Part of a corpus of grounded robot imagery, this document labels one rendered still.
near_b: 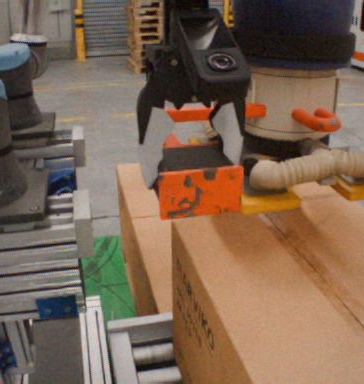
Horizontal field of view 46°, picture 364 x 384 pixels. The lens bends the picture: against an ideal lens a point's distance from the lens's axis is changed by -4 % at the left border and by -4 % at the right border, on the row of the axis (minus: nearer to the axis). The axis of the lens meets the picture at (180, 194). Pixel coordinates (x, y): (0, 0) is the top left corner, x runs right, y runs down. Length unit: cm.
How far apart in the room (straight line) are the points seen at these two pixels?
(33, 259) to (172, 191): 52
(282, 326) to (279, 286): 10
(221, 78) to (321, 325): 44
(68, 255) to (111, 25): 970
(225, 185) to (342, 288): 38
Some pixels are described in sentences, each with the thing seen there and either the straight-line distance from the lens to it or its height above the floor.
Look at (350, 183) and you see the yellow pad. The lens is 78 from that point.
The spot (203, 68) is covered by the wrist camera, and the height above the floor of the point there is 134.
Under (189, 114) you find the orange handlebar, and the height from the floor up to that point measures 121.
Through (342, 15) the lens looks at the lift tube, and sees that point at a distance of 75.
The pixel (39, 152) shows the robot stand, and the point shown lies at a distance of 133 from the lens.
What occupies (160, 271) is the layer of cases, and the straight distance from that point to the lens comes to 147.
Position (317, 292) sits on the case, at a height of 95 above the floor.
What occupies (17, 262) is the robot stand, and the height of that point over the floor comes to 91.
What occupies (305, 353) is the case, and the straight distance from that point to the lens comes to 64.
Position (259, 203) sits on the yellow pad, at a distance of 68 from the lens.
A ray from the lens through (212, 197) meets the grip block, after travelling 45.
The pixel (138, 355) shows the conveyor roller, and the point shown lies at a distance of 118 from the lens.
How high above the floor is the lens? 140
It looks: 26 degrees down
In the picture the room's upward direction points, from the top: straight up
